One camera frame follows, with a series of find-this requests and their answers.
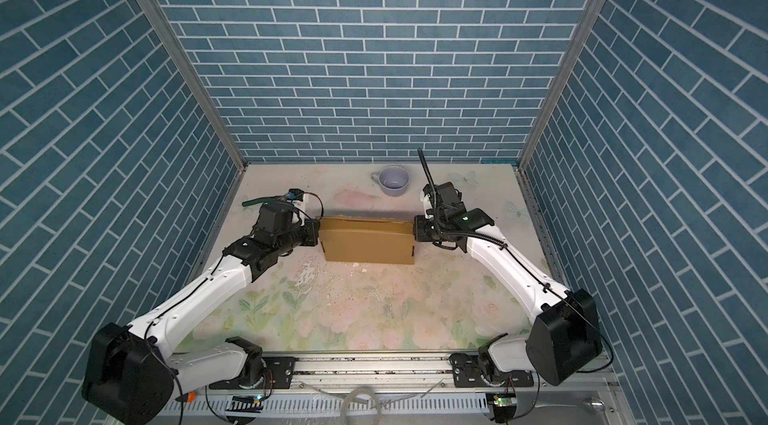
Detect brown cardboard box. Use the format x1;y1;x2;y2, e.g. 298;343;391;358
319;216;416;265

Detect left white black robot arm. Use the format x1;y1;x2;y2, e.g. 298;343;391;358
81;188;320;424

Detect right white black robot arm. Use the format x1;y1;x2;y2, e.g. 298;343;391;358
414;182;603;385

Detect lavender ceramic cup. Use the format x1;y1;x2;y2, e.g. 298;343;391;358
371;165;410;197

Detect clear plastic tube loop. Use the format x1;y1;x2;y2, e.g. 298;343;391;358
340;386;383;425

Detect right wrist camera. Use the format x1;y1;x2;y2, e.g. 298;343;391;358
419;192;434;219

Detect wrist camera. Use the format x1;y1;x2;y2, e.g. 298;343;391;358
419;192;434;219
286;188;311;221

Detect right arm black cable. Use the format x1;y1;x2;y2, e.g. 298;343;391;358
416;147;445;234

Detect green handled pliers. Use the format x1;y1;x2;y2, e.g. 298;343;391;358
241;195;282;208

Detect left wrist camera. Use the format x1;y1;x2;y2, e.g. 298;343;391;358
286;188;311;221

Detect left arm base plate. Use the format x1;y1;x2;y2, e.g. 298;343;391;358
209;356;297;392

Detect aluminium mounting rail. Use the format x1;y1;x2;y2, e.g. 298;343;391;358
167;350;622;393

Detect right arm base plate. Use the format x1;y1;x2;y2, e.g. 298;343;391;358
448;352;534;388

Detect white slotted cable duct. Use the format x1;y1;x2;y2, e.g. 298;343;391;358
159;392;490;418

